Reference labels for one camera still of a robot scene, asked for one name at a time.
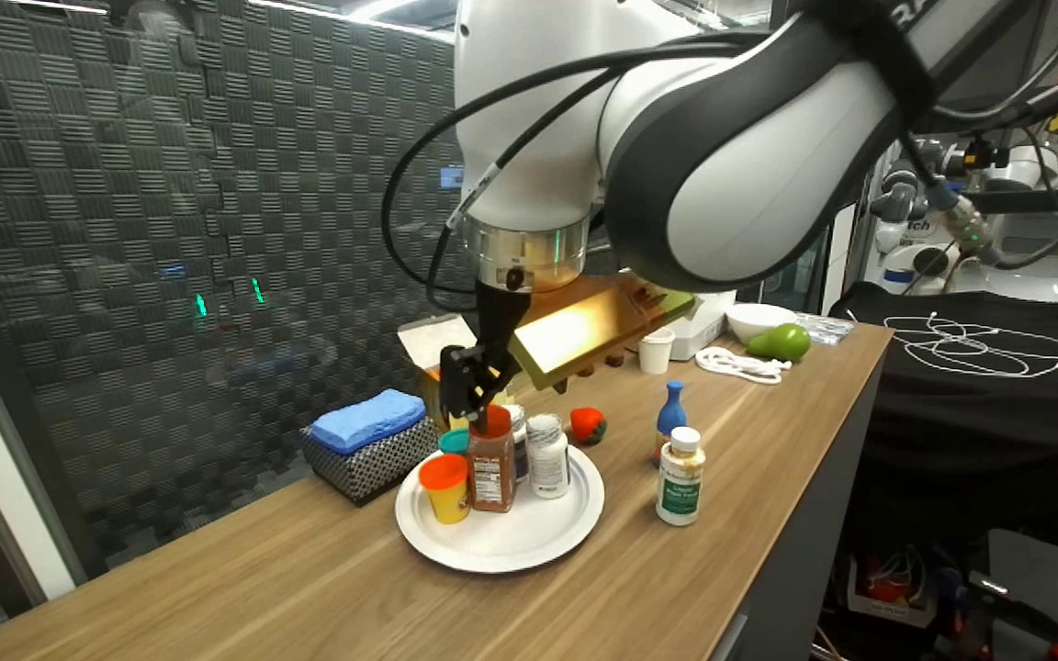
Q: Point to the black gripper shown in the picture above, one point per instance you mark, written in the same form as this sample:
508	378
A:
500	321

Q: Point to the yellow play-doh tub teal lid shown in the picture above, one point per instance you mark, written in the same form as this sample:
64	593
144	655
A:
455	442

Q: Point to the white pill bottle purple label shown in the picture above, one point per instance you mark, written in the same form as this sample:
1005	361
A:
520	447

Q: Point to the brown spice bottle orange cap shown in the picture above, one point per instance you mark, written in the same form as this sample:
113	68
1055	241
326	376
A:
493	470

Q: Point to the small blue-capped bottle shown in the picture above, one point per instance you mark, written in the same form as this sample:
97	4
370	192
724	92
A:
550	465

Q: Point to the yellow play-doh tub orange lid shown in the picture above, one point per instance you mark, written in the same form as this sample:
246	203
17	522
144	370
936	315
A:
446	491

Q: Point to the white bottle with green label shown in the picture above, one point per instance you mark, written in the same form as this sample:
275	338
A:
680	483

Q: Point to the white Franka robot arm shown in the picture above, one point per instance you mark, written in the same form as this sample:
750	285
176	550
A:
700	135

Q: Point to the orange strawberry plushie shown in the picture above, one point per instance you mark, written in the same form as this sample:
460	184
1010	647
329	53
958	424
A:
590	426

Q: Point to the white paper plate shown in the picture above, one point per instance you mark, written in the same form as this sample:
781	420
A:
517	534

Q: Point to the yellow orange cardboard box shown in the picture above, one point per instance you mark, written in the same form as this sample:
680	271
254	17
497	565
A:
430	337

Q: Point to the blue sponge cloth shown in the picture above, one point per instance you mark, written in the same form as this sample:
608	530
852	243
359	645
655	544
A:
366	420

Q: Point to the white paper cup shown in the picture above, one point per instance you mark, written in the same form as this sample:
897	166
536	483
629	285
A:
655	355

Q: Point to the white hydroponic appliance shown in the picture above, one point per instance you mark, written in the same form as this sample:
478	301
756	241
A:
707	326

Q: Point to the white bowl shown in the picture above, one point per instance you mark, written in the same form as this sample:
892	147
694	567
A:
756	319

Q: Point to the green fruit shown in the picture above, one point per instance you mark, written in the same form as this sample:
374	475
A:
781	344

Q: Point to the black draped table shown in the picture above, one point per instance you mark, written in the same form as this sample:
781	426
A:
983	415

